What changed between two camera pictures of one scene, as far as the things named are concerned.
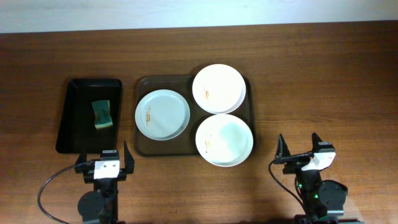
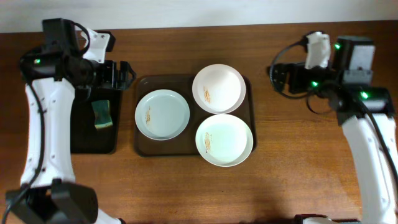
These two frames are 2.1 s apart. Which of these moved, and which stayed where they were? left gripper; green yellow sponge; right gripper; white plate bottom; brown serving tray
Moved: right gripper; left gripper
Stayed: green yellow sponge; white plate bottom; brown serving tray
